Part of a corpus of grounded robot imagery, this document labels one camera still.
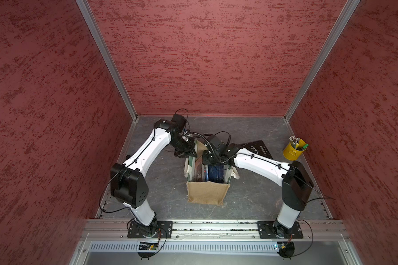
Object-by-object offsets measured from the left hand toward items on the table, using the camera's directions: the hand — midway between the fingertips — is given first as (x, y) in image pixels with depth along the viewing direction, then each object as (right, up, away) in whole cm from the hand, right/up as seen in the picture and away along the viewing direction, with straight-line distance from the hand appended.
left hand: (194, 159), depth 77 cm
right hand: (+4, -4, +7) cm, 9 cm away
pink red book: (+2, -8, +10) cm, 13 cm away
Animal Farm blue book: (+6, -8, 0) cm, 10 cm away
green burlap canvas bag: (+6, -15, -3) cm, 16 cm away
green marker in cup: (+62, +5, +14) cm, 64 cm away
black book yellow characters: (+39, +3, +27) cm, 48 cm away
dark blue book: (+11, -9, +6) cm, 15 cm away
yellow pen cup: (+56, 0, +16) cm, 58 cm away
